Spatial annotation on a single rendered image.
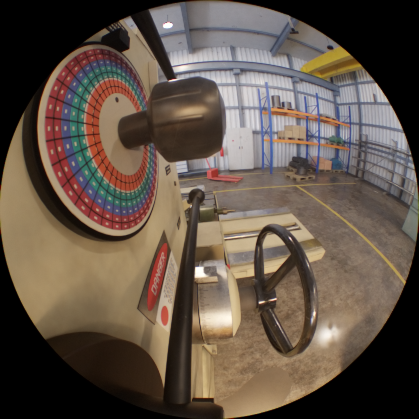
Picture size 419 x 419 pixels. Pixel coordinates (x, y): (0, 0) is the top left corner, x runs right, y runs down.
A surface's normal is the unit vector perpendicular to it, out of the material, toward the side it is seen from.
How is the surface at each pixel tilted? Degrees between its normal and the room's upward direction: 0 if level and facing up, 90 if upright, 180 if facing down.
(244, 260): 0
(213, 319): 44
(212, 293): 18
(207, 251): 90
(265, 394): 0
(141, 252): 90
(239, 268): 0
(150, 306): 90
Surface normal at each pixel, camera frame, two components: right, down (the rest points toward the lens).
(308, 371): -0.10, -0.89
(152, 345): 0.99, -0.10
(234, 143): 0.04, 0.45
